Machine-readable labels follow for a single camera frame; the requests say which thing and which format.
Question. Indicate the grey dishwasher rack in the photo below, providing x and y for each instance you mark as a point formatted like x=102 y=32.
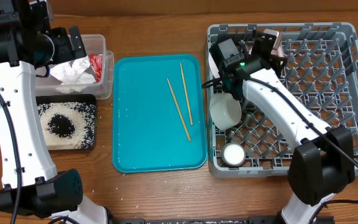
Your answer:
x=321 y=71

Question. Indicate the black tray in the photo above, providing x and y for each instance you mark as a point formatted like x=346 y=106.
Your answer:
x=65 y=98

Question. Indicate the red wrapper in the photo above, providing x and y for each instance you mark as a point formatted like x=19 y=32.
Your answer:
x=96 y=62

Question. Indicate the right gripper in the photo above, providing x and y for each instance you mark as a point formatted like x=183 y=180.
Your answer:
x=275 y=62

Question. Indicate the clear plastic bin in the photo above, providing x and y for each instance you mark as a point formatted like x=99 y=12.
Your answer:
x=101 y=88

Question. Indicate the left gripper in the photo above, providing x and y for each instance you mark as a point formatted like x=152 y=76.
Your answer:
x=66 y=52

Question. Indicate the white cup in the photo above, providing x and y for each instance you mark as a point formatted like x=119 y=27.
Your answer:
x=233 y=155

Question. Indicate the teal serving tray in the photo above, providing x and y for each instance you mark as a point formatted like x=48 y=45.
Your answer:
x=147 y=133

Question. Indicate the pink bowl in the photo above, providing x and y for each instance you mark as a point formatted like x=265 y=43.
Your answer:
x=266 y=43

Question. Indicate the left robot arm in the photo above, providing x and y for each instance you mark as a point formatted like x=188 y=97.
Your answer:
x=31 y=184

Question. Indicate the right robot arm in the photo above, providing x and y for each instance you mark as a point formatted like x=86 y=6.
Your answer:
x=322 y=162

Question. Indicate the grey-white bowl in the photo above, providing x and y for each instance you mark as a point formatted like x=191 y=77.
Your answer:
x=224 y=110

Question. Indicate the pile of rice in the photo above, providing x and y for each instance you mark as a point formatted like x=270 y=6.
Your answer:
x=79 y=124

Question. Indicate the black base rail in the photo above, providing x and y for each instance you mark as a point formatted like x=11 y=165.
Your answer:
x=251 y=220

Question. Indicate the large white plate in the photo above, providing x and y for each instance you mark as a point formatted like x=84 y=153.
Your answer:
x=212 y=66

